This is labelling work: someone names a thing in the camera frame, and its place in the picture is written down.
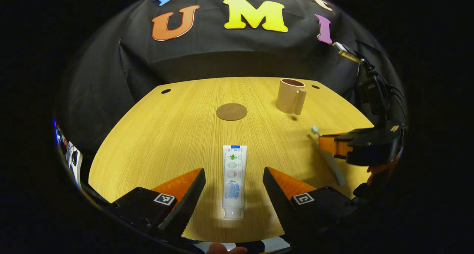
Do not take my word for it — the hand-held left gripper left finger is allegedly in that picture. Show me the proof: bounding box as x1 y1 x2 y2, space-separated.
107 168 206 240

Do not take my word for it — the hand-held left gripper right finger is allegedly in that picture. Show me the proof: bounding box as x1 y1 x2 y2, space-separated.
262 167 356 243

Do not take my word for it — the white toothbrush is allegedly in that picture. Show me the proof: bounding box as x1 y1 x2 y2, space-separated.
310 125 347 187

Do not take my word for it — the white toothpaste tube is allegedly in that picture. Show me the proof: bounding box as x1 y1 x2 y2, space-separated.
222 145 247 219

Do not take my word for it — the beige cup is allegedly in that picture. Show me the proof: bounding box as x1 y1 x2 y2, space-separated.
276 78 307 115

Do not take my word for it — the round brown coaster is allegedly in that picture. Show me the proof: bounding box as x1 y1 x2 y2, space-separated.
216 103 248 121

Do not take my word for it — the wooden desktop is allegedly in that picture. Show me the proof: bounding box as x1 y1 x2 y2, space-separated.
88 76 375 244

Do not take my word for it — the black and white striped clothing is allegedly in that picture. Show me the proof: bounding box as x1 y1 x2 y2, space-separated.
185 236 293 254

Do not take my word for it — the black backdrop cloth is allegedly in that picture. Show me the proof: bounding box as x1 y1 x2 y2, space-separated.
56 0 408 173

